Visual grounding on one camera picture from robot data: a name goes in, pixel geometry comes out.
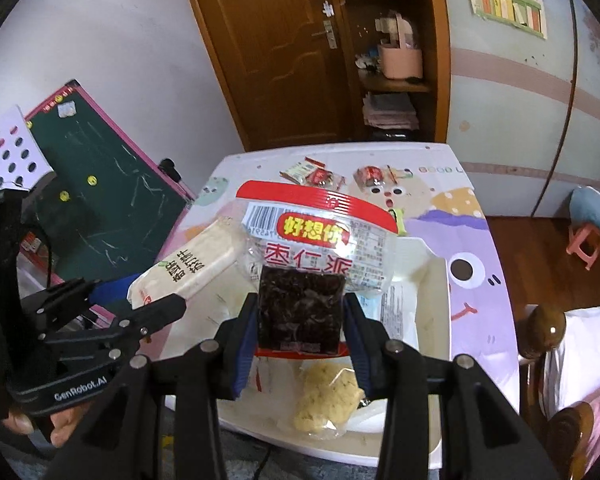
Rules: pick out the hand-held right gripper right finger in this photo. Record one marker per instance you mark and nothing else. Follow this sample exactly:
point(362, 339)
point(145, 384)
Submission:
point(362, 355)

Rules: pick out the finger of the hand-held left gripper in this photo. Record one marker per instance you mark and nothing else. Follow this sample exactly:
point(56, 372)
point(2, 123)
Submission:
point(155, 310)
point(115, 290)

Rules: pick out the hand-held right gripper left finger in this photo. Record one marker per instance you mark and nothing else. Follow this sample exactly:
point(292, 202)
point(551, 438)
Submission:
point(242, 355)

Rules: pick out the clear bag of yellow snacks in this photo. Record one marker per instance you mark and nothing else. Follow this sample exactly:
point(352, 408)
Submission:
point(325, 400)

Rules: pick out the cream biscuit packet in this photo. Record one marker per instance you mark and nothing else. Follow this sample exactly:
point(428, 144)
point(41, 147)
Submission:
point(195, 265)

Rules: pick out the red clear date snack packet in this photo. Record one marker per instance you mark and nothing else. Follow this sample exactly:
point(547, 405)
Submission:
point(300, 310)

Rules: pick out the white plastic tray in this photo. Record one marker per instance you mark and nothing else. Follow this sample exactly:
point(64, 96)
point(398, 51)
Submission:
point(430, 300)

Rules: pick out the person's left hand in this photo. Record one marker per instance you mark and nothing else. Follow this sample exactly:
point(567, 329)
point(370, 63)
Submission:
point(65, 422)

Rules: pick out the red white box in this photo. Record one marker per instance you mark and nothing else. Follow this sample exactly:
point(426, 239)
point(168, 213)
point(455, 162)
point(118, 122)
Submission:
point(32, 247)

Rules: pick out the black clamp knob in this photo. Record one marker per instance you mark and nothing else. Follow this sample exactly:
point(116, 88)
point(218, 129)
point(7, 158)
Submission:
point(170, 170)

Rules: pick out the small green packet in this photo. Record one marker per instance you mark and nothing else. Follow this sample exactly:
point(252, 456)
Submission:
point(399, 222)

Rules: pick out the white dotted sheet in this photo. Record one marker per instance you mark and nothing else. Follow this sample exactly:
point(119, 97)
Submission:
point(10, 160)

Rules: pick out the small red candy packet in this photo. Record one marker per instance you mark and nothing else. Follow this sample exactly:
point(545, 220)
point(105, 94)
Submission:
point(327, 178)
point(370, 176)

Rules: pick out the small red white packet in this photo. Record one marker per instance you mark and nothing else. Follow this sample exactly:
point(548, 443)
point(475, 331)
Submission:
point(300, 170)

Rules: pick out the white pillow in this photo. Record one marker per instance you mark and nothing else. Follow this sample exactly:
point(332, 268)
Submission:
point(585, 350)

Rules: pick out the wooden bed footboard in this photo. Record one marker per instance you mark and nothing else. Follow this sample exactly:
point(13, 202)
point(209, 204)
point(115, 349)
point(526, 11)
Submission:
point(572, 435)

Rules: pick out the pink plastic stool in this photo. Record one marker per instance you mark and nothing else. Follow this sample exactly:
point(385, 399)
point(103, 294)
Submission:
point(582, 247)

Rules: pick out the stack of folded cloths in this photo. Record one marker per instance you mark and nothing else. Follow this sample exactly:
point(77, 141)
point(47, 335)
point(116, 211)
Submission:
point(390, 110)

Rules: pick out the blue plush pillow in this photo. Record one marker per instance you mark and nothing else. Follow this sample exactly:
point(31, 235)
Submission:
point(590, 210)

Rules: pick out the floral wardrobe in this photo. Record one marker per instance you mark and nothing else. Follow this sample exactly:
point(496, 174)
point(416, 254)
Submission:
point(520, 135)

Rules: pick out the brown wooden door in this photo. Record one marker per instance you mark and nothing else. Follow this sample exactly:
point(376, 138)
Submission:
point(260, 60)

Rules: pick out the pink storage basket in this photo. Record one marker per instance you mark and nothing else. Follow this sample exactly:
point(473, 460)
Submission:
point(402, 62)

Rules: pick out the brown wooden shelf unit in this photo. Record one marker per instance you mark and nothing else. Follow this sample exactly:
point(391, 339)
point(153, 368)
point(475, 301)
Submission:
point(437, 60)

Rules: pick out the white door hook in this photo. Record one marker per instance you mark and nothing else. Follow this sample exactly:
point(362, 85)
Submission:
point(328, 8)

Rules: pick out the green chalkboard with pink frame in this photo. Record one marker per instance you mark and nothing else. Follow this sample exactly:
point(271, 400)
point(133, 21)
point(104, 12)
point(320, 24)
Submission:
point(120, 170)

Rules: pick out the round wooden bed post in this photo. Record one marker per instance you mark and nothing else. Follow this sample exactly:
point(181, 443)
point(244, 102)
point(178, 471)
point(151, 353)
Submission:
point(545, 330)

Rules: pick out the wall poster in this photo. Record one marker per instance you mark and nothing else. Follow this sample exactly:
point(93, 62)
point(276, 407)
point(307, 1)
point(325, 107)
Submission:
point(505, 0)

